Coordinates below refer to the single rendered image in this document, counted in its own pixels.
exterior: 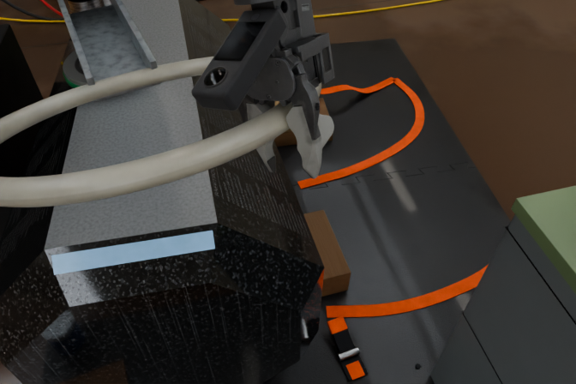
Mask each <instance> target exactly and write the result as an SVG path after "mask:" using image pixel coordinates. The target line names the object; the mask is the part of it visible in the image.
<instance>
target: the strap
mask: <svg viewBox="0 0 576 384"><path fill-rule="evenodd" d="M392 83H395V84H396V85H397V86H398V87H399V88H401V89H402V90H403V91H404V92H405V93H406V94H407V95H408V96H409V97H410V99H411V101H412V103H413V104H414V107H415V112H416V119H415V122H414V125H413V127H412V128H411V130H410V132H409V133H408V134H407V135H406V136H405V137H404V138H403V139H402V140H400V141H399V142H397V143H396V144H394V145H393V146H391V147H390V148H388V149H386V150H385V151H383V152H381V153H378V154H376V155H375V156H373V157H371V158H369V159H366V160H364V161H362V162H360V163H357V164H355V165H352V166H349V167H346V168H344V169H341V170H338V171H333V172H330V173H327V174H324V175H320V176H318V177H317V178H314V179H312V178H309V179H305V180H302V181H299V182H297V183H298V185H299V187H300V188H301V189H305V188H308V187H311V186H314V185H317V184H320V183H325V182H329V181H332V180H335V179H338V178H342V177H346V176H349V175H350V174H353V173H356V172H359V171H362V170H364V169H366V168H369V167H370V166H372V165H375V164H377V163H379V162H381V161H382V160H384V159H387V158H389V157H391V156H392V155H394V154H396V153H397V152H399V151H400V150H402V149H403V148H405V147H406V146H408V145H409V144H410V143H411V142H412V141H413V140H414V139H415V138H416V137H417V136H418V134H419V133H420V131H421V130H422V128H423V124H424V110H423V105H422V102H421V100H420V99H419V98H418V96H417V95H416V94H415V93H414V92H413V91H412V90H411V89H410V88H409V87H408V86H406V84H404V82H402V81H401V80H400V79H399V78H395V79H394V78H392V77H390V78H388V79H386V80H384V81H382V82H380V83H378V84H375V85H374V86H372V87H367V88H356V87H351V86H349V85H339V86H335V87H328V88H323V89H322V90H321V94H329V93H336V92H339V91H344V90H356V91H358V92H360V93H372V92H375V91H377V90H380V89H382V88H384V87H386V86H388V85H390V84H392ZM487 266H488V265H487ZM487 266H486V267H484V268H483V269H481V270H480V271H478V272H477V273H474V274H472V275H471V276H470V277H468V278H466V279H462V280H460V281H459V282H457V283H454V284H452V285H449V286H447V287H444V288H442V289H440V290H438V291H433V292H430V293H428V294H425V295H422V296H419V297H414V298H410V299H406V300H402V301H398V302H393V303H381V304H370V305H340V306H326V307H327V318H339V317H340V316H343V317H371V316H383V315H395V314H400V313H404V312H409V311H412V310H416V309H422V308H425V307H428V306H431V305H434V304H437V303H440V302H443V301H446V300H448V299H450V298H452V297H456V296H458V295H460V294H462V293H464V292H467V291H469V290H471V289H473V288H475V287H477V285H478V283H479V281H480V279H481V278H482V276H483V274H484V272H485V270H486V268H487Z"/></svg>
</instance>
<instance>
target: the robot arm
mask: <svg viewBox="0 0 576 384"><path fill-rule="evenodd" d="M234 4H235V5H248V4H251V8H252V10H246V11H244V12H243V13H242V15H241V16H240V18H239V19H238V21H237V23H236V25H235V26H234V28H232V30H231V32H230V33H229V35H228V36H227V38H226V39H225V41H224V43H223V44H222V46H220V48H219V50H218V51H217V53H216V54H215V56H214V57H213V59H212V61H211V62H210V64H208V66H207V68H206V69H205V71H204V72H203V74H202V75H201V77H200V79H199V80H198V82H196V84H195V86H194V87H193V89H192V95H193V97H194V98H195V99H196V100H197V102H198V103H199V104H200V105H201V107H203V108H209V109H217V110H225V111H235V110H237V109H238V110H239V112H240V115H241V117H242V120H243V122H244V123H245V122H247V121H249V120H251V119H253V118H255V117H258V116H259V115H260V114H262V113H264V112H266V111H268V110H270V109H272V108H273V107H274V106H275V101H279V102H280V104H282V106H286V105H288V104H290V103H292V105H293V107H292V108H291V110H290V111H289V113H288V114H287V116H286V122H287V123H288V126H289V128H290V129H291V131H292V132H293V133H294V135H295V136H296V139H297V150H298V152H299V153H300V154H301V157H302V161H303V165H302V168H303V169H304V170H305V171H306V172H307V173H308V174H309V176H310V177H311V178H312V179H314V178H317V177H318V174H319V171H320V168H321V157H322V155H321V154H322V148H323V147H324V146H325V144H326V143H327V141H328V139H329V138H330V136H331V135H332V133H333V130H334V124H333V120H332V118H331V117H330V116H327V115H321V114H320V101H319V96H318V93H317V91H316V89H315V88H316V87H318V86H319V84H320V83H322V84H325V83H327V82H329V81H330V80H332V79H333V78H335V77H334V71H333V59H332V52H331V46H330V39H329V33H317V32H316V31H315V23H314V16H313V10H312V4H311V0H234ZM325 48H327V55H328V62H329V68H330V69H329V70H328V71H326V72H325V67H324V61H323V55H322V50H323V49H325ZM274 100H275V101H274ZM274 140H275V138H274V139H273V140H271V141H270V142H268V143H266V144H264V145H262V146H261V147H258V148H256V150H257V152H258V153H259V154H260V156H261V158H262V160H263V161H264V163H265V165H266V166H267V168H268V170H270V172H276V156H275V155H274V152H273V141H274Z"/></svg>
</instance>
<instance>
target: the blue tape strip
mask: <svg viewBox="0 0 576 384"><path fill-rule="evenodd" d="M209 249H215V245H214V239H213V231H203V232H196V233H191V234H186V235H180V236H174V237H164V238H159V239H153V240H147V241H142V242H136V243H126V244H120V245H115V246H109V247H104V248H98V249H88V250H82V251H76V252H71V253H65V254H60V255H52V256H51V259H52V266H53V272H54V275H55V274H60V273H71V272H76V271H81V270H87V269H92V268H97V267H108V266H113V265H118V264H124V263H129V262H135V261H144V260H150V259H155V258H160V257H166V256H172V255H181V254H187V253H193V252H198V251H203V250H209Z"/></svg>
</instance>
